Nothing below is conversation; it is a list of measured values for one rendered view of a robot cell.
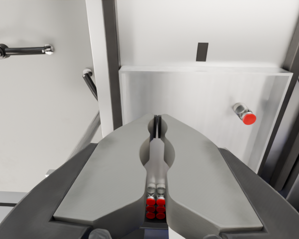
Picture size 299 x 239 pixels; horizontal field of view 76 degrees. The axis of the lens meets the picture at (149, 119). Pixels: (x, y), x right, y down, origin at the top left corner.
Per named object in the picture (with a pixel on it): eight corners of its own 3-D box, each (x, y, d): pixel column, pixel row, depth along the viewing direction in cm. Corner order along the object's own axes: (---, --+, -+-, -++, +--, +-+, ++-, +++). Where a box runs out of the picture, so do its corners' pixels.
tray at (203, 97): (235, 205, 48) (240, 218, 44) (131, 201, 49) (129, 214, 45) (280, 67, 31) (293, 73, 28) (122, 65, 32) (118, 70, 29)
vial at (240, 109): (244, 113, 35) (254, 124, 32) (231, 113, 35) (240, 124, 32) (247, 102, 34) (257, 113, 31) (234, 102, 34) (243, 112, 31)
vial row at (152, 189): (222, 191, 45) (228, 209, 41) (146, 188, 46) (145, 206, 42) (224, 185, 44) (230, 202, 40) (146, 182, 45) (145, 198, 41)
